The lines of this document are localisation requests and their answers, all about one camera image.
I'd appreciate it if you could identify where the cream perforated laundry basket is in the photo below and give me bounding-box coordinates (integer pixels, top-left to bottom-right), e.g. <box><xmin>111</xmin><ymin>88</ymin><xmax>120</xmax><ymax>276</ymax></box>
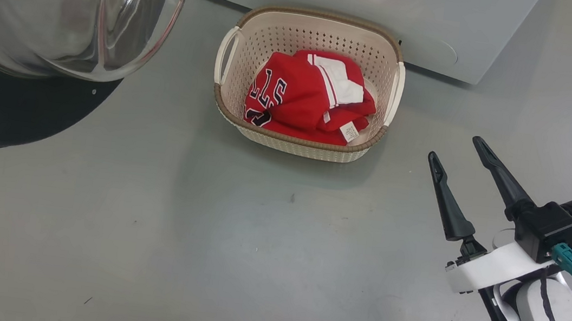
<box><xmin>204</xmin><ymin>0</ymin><xmax>413</xmax><ymax>170</ymax></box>

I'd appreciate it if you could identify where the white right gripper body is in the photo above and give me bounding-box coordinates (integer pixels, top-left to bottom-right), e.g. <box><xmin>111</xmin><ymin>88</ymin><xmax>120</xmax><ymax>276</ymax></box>
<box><xmin>439</xmin><ymin>222</ymin><xmax>561</xmax><ymax>321</ymax></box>

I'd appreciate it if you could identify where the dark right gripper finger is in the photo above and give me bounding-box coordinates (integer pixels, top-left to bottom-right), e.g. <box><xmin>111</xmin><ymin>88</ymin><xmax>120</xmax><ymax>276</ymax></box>
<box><xmin>415</xmin><ymin>150</ymin><xmax>499</xmax><ymax>262</ymax></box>
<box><xmin>463</xmin><ymin>135</ymin><xmax>544</xmax><ymax>224</ymax></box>

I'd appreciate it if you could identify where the red basketball jersey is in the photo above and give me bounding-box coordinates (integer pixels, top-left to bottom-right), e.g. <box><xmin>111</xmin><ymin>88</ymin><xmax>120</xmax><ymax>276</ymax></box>
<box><xmin>241</xmin><ymin>42</ymin><xmax>351</xmax><ymax>147</ymax></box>

